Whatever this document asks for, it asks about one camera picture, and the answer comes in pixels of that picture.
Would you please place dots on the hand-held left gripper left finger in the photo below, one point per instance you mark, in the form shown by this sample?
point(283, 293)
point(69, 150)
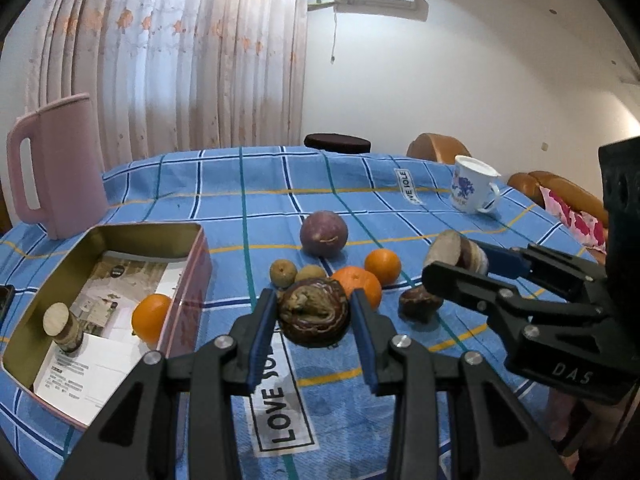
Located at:
point(262, 332)

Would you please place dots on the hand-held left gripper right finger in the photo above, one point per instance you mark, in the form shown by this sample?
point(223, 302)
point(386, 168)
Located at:
point(367, 342)

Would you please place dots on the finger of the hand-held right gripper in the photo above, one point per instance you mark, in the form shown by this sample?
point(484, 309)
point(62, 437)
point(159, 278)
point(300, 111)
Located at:
point(505, 262)
point(465, 285)

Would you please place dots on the small dark passion fruit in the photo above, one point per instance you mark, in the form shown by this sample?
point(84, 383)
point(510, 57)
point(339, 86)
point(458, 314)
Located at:
point(420, 305)

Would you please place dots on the wrinkled brown passion fruit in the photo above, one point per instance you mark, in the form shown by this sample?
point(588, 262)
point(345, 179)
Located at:
point(314, 312)

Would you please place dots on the orange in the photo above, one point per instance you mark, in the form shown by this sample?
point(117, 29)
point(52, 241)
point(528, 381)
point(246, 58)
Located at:
point(382, 266)
point(362, 285)
point(150, 317)

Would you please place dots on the tan longan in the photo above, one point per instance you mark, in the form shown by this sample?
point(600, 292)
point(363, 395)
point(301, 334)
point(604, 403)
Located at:
point(282, 272)
point(310, 274)

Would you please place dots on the pink metal tin box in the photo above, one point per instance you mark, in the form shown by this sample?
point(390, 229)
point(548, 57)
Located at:
point(192, 300)

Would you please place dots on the smooth purple passion fruit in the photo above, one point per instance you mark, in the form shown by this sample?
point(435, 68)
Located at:
point(324, 234)

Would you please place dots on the pink floral cushion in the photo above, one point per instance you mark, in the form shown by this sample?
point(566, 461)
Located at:
point(575, 217)

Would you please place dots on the brown leather chair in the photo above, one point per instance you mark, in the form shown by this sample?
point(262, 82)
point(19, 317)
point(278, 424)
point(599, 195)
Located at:
point(530, 185)
point(435, 146)

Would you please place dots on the white mug blue floral print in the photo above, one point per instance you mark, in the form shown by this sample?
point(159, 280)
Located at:
point(467, 185)

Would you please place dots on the blue plaid tablecloth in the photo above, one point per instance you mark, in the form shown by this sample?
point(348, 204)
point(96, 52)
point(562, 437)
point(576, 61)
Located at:
point(400, 210)

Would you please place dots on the picture paper leaflet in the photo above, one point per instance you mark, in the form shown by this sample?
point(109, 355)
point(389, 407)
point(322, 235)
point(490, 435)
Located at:
point(135, 280)

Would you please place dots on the white printed paper sheet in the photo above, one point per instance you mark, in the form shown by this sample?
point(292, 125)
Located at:
point(85, 375)

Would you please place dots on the dark round stool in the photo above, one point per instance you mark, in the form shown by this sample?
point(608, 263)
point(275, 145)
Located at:
point(337, 142)

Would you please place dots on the pink plastic pitcher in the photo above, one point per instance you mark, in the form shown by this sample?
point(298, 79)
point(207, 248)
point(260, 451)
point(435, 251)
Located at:
point(70, 170)

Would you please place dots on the black smartphone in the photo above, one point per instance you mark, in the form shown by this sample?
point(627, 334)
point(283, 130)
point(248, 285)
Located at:
point(5, 297)

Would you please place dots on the sheer floral curtain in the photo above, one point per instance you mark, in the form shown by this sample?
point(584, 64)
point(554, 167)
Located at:
point(175, 60)

